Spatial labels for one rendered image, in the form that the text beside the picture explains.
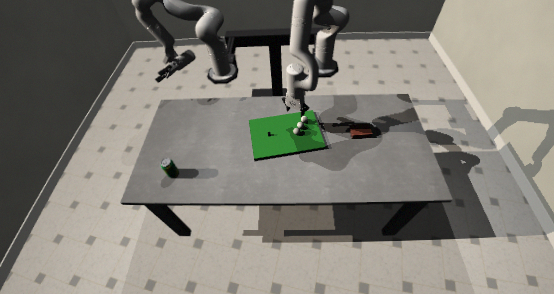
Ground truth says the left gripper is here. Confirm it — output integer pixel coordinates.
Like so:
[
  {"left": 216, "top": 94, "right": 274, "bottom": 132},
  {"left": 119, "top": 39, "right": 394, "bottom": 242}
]
[{"left": 282, "top": 93, "right": 309, "bottom": 117}]

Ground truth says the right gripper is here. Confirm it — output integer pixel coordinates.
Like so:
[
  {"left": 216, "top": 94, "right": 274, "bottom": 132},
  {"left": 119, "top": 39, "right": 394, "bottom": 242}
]
[{"left": 155, "top": 61, "right": 180, "bottom": 83}]

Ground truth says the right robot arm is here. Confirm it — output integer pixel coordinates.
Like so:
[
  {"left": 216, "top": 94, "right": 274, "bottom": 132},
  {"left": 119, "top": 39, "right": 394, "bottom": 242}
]
[{"left": 132, "top": 0, "right": 236, "bottom": 81}]

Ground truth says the green and yellow drink can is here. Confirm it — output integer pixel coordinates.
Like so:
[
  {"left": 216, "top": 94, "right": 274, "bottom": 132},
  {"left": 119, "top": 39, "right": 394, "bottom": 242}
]
[{"left": 161, "top": 158, "right": 179, "bottom": 178}]

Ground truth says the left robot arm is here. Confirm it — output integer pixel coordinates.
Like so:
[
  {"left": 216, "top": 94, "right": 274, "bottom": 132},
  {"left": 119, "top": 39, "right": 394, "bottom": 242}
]
[{"left": 286, "top": 0, "right": 349, "bottom": 97}]

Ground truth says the green golf mat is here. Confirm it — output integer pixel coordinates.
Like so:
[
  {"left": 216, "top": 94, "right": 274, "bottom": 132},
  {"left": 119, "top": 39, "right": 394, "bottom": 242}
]
[{"left": 249, "top": 110, "right": 326, "bottom": 161}]

